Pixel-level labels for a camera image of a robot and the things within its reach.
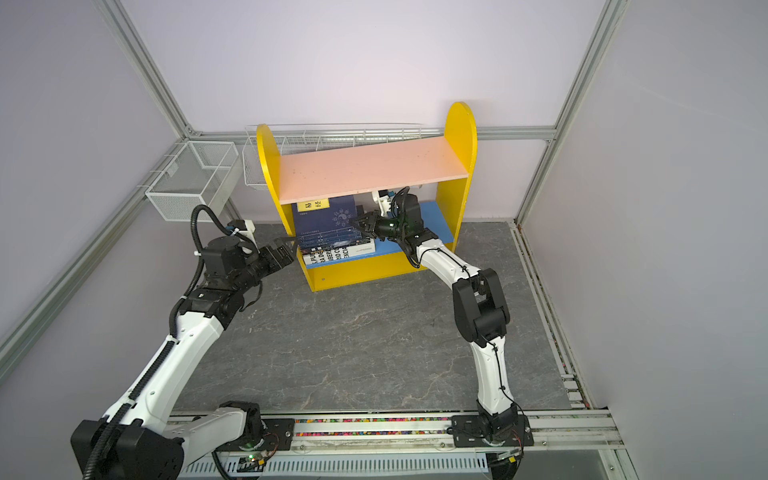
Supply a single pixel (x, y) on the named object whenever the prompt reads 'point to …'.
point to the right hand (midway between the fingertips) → (348, 224)
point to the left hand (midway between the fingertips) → (287, 248)
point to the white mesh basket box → (199, 174)
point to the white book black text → (321, 255)
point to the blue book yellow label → (326, 222)
